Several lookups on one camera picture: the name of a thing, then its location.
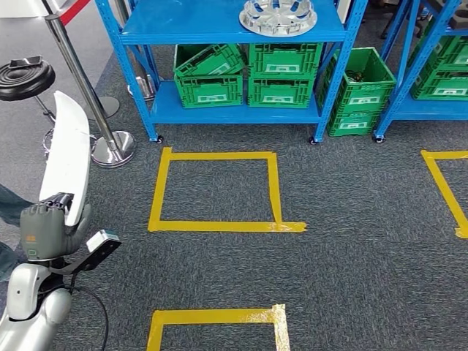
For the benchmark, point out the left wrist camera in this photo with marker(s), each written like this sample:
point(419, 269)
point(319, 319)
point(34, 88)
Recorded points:
point(99, 240)

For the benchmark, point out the flat grey round base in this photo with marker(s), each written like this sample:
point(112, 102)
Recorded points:
point(109, 107)

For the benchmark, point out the black round stool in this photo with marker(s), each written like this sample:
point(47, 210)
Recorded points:
point(26, 80)

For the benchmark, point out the green plastic crate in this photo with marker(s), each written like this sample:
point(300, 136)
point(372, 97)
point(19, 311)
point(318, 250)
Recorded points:
point(256, 94)
point(424, 87)
point(446, 53)
point(208, 60)
point(369, 85)
point(263, 58)
point(190, 92)
point(336, 126)

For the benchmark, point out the silver wheel hubcap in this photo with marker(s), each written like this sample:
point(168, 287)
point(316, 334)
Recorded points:
point(278, 24)

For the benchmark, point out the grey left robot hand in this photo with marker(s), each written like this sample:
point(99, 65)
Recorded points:
point(44, 232)

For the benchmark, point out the blue metal shelf rack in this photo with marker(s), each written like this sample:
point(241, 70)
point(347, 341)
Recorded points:
point(420, 109)
point(219, 24)

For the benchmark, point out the white curved plastic part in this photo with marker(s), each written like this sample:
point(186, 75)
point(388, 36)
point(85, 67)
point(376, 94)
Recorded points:
point(69, 160)

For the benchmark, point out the dark phone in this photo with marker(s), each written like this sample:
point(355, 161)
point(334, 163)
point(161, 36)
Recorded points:
point(26, 61)

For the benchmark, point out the rusty metal parts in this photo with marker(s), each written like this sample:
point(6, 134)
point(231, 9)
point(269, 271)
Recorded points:
point(355, 76)

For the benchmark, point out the red barrier belt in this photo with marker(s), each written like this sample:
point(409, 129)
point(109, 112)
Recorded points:
point(73, 12)

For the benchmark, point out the yellow tape square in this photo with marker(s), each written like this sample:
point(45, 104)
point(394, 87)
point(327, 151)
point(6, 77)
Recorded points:
point(219, 226)
point(442, 186)
point(212, 316)

